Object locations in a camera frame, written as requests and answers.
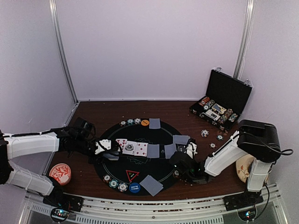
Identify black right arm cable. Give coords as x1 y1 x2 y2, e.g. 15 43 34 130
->
242 130 294 221

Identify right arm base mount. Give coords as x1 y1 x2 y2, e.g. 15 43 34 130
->
223 190 263 222

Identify nine of hearts card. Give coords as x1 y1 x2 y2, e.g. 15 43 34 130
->
116 139 127 150

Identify card dealt to big blind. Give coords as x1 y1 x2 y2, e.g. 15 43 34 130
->
149 118 161 129

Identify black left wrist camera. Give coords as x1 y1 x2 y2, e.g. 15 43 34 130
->
73 117 96 139

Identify red white patterned cup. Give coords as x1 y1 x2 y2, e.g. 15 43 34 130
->
49 163 71 186

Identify clear round dealer button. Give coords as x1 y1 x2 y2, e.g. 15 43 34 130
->
177 144 186 153

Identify round black poker mat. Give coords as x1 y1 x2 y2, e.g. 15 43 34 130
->
94 121 181 196

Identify face-down board card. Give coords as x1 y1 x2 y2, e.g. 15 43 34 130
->
147 144 160 158
164 143 177 159

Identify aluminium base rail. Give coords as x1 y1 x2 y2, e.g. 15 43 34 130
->
22 183 288 224

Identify aluminium frame post right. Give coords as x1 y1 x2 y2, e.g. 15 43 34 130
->
233 0 255 80

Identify diamonds face-up card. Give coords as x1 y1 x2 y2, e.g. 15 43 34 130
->
134 142 148 157

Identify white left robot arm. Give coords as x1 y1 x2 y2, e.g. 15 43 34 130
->
0 128 121 207

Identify blue small blind button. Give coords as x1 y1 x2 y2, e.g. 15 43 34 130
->
129 182 141 194

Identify round wooden coaster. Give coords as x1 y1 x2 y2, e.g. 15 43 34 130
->
236 154 271 189

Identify right chip rows in case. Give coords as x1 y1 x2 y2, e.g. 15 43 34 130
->
218 108 238 124

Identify blue patterned card deck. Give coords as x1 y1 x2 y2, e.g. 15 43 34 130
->
103 152 120 161

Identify black poker chip case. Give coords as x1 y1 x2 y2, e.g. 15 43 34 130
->
189 70 252 132

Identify blue white chip stack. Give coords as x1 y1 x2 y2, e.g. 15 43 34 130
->
201 129 209 138

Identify green chip row in case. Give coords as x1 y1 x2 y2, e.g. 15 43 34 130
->
203 100 215 111

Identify aluminium frame post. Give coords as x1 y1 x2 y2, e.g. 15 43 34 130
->
49 0 78 104
233 0 255 80

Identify brown poker chip stack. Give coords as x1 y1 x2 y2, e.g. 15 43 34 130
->
209 143 216 148

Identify red triangular all-in marker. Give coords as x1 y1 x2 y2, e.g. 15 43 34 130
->
126 170 140 183

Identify yellow big blind button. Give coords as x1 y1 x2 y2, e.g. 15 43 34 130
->
141 119 150 126

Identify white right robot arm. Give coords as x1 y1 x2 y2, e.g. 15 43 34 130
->
170 119 281 206

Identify card dealt to dealer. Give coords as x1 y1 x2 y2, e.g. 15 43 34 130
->
173 135 190 145

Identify aluminium frame post left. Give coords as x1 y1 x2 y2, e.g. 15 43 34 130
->
49 0 78 104

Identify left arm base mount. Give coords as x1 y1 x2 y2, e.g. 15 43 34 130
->
41 186 84 223

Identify card deck in case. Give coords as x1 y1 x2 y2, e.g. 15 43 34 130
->
205 103 227 121

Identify green poker chip stack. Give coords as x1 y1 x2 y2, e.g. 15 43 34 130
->
216 135 224 140

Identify ace of spades card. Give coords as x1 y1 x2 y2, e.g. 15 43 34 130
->
122 140 137 155

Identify red chip row in case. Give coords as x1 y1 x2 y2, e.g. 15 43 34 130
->
199 97 210 106

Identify card dealt to small blind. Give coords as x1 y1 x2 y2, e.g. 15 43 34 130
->
140 175 164 196

